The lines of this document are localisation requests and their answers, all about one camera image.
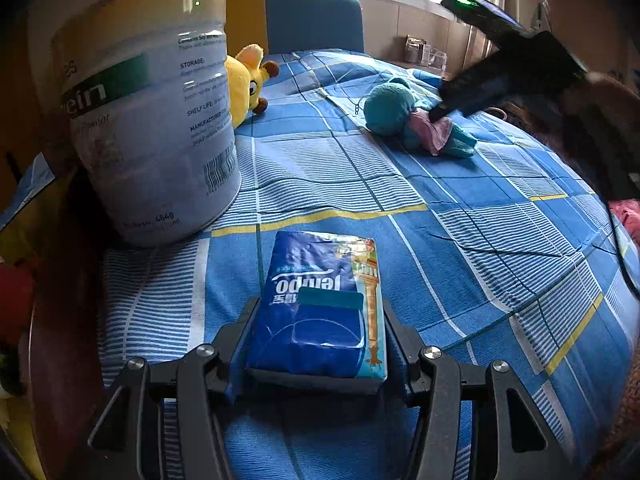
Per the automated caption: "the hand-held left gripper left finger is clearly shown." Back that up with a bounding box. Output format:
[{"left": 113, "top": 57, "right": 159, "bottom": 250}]
[{"left": 65, "top": 296, "right": 263, "bottom": 480}]

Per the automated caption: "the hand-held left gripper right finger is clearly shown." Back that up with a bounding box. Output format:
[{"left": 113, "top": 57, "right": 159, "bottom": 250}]
[{"left": 382, "top": 300, "right": 578, "bottom": 480}]

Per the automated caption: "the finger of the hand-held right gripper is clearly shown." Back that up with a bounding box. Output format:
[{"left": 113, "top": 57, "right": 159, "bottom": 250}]
[{"left": 429, "top": 71, "right": 507, "bottom": 124}]

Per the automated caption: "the teal plush toy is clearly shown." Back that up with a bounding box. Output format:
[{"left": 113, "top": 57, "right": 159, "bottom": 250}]
[{"left": 362, "top": 77, "right": 478, "bottom": 160}]

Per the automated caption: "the blue tissue pack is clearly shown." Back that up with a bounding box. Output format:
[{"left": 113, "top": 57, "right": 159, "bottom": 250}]
[{"left": 245, "top": 231, "right": 390, "bottom": 396}]

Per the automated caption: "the person's right hand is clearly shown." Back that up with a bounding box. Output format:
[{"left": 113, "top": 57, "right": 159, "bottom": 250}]
[{"left": 587, "top": 72, "right": 640, "bottom": 111}]

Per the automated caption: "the wooden desk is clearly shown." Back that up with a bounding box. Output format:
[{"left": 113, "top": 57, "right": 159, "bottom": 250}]
[{"left": 387, "top": 59, "right": 446, "bottom": 79}]

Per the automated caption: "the clear acrylic organizer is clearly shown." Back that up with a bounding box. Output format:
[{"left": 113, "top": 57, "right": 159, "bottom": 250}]
[{"left": 404, "top": 35, "right": 448, "bottom": 67}]

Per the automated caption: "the grey yellow blue headboard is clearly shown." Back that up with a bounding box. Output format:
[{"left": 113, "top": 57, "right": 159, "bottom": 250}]
[{"left": 225, "top": 0, "right": 363, "bottom": 57}]

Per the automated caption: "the pink blanket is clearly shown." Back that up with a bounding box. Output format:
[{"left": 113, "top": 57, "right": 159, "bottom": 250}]
[{"left": 612, "top": 199, "right": 640, "bottom": 241}]

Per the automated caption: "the yellow giraffe plush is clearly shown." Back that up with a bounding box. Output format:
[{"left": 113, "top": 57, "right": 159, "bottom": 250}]
[{"left": 224, "top": 44, "right": 281, "bottom": 128}]

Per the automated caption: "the white metal can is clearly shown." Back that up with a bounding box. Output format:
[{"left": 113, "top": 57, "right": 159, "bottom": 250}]
[{"left": 50, "top": 0, "right": 242, "bottom": 248}]

